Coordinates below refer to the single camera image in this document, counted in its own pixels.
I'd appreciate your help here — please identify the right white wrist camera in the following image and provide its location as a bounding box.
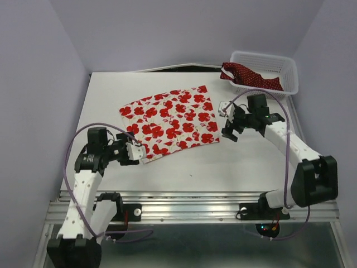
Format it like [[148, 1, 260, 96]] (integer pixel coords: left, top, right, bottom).
[[218, 101, 235, 118]]

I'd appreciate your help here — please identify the purple cable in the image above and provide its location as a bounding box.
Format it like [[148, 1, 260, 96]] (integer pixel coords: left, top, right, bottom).
[[63, 124, 154, 243], [228, 89, 311, 242]]

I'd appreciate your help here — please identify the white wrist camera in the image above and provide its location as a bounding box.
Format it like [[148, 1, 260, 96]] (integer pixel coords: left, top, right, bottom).
[[126, 142, 147, 161], [218, 101, 235, 118]]

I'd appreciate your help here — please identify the dark red dotted skirt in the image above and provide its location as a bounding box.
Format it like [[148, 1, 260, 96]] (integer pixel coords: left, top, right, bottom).
[[220, 62, 283, 91]]

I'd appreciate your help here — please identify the white plastic basket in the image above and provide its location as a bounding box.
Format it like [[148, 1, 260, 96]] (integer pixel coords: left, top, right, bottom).
[[230, 51, 299, 99]]

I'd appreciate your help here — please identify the white red poppy skirt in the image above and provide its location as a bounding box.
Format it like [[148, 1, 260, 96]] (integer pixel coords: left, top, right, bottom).
[[119, 85, 220, 164]]

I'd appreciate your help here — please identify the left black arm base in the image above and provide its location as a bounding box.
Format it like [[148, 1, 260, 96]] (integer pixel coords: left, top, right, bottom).
[[94, 192, 142, 242]]

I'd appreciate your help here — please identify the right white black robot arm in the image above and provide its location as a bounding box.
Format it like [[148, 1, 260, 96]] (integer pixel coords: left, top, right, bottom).
[[218, 94, 338, 221]]

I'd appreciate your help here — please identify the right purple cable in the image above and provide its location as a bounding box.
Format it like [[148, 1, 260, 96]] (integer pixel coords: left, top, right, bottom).
[[228, 89, 311, 242]]

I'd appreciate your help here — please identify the white table board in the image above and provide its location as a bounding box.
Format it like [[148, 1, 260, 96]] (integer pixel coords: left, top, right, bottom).
[[78, 72, 294, 192]]

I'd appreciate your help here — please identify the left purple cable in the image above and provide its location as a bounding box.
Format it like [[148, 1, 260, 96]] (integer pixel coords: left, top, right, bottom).
[[63, 124, 154, 243]]

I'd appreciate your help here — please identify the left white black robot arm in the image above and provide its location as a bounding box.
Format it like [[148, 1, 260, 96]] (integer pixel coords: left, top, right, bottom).
[[47, 123, 146, 267]]

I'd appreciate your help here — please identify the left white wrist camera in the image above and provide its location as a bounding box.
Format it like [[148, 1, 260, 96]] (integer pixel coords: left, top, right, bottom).
[[126, 142, 147, 161]]

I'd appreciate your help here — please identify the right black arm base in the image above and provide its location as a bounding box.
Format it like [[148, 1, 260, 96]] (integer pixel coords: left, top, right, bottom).
[[235, 203, 291, 239]]

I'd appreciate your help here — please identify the aluminium rail frame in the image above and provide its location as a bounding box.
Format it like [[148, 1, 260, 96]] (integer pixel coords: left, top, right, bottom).
[[34, 113, 335, 267]]

